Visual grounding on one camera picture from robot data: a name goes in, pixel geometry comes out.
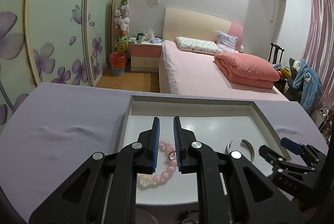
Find wide silver cuff bangle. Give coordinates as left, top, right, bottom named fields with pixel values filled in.
left=225, top=139, right=256, bottom=162

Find pink bead bracelet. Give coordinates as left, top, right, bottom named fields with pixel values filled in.
left=137, top=138, right=178, bottom=191

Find grey cardboard tray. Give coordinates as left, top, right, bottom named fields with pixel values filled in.
left=119, top=96, right=291, bottom=206

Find blue hanging clothes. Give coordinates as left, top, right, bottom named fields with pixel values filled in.
left=293, top=59, right=323, bottom=115

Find lavender table cloth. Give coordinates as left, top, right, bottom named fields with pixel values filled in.
left=1, top=83, right=328, bottom=220

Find salmon folded duvet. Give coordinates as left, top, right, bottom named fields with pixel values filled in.
left=214, top=53, right=280, bottom=89

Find black wooden chair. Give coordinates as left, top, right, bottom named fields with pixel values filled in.
left=268, top=43, right=285, bottom=65

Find pink curtain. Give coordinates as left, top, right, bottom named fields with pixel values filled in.
left=302, top=0, right=333, bottom=110

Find small lilac pillow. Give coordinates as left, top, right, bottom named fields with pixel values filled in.
left=216, top=31, right=238, bottom=53

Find bed with pink sheet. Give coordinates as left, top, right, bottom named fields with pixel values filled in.
left=158, top=7, right=287, bottom=101

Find red waste basket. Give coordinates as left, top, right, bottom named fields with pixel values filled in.
left=109, top=52, right=127, bottom=75

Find pink white nightstand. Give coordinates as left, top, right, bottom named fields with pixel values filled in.
left=130, top=42, right=162, bottom=72

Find white floral pillow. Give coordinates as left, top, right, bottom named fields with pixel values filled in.
left=176, top=37, right=222, bottom=56

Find plush toy tube stack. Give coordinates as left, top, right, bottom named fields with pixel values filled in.
left=112, top=0, right=130, bottom=52

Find sliding wardrobe with flowers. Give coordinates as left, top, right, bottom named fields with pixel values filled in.
left=1, top=0, right=111, bottom=127

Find wall power outlet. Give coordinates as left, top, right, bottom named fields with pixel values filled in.
left=148, top=0, right=160, bottom=4

